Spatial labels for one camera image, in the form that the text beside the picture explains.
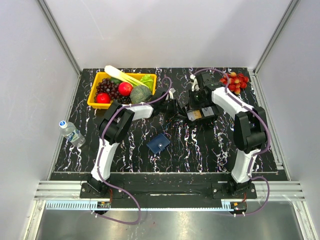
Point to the red apple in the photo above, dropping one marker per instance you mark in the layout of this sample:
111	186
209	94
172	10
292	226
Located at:
125	89
102	98

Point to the black card tray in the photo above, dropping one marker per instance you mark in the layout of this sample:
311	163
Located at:
209	114

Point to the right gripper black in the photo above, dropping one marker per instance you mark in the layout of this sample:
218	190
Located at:
191	103

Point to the red apple lower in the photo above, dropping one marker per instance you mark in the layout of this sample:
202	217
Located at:
102	98

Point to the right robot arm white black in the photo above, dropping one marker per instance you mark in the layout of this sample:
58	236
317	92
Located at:
250	131

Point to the clear water bottle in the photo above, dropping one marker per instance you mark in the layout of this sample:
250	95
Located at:
69	131

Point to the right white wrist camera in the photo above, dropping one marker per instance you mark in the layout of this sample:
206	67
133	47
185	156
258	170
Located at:
195	85

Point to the blue card holder wallet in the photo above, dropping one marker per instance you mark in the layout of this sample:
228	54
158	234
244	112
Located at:
158	144

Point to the purple grape bunch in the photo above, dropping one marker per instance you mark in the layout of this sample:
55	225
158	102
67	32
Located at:
105	86

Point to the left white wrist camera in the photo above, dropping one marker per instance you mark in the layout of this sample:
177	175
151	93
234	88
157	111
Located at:
171	94

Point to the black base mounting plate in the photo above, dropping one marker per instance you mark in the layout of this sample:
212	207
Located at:
168	190

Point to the green avocado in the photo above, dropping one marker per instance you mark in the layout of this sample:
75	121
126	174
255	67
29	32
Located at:
115	80

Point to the green lettuce leaf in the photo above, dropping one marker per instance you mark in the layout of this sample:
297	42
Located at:
148	80

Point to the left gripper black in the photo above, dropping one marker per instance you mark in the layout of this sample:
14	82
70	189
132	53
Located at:
175	110

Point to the red lychee bunch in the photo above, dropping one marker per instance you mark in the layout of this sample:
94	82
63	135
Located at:
237	82

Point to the dark blue grape bunch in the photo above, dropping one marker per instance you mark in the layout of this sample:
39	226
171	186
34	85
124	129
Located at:
123	100

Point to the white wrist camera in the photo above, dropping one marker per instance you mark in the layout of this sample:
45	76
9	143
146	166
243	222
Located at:
171	94
195	85

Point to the white daikon radish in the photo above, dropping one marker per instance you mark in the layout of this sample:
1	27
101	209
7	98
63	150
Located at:
116	73

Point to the gold cards stack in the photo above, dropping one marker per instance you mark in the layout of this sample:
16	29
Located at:
197	114

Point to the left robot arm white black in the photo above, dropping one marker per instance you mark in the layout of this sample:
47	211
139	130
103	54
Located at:
114	127

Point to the green cantaloupe melon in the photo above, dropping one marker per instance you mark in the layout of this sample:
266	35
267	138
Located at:
139	94

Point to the red apple upper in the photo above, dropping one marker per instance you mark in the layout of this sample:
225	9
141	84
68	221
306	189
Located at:
125	89

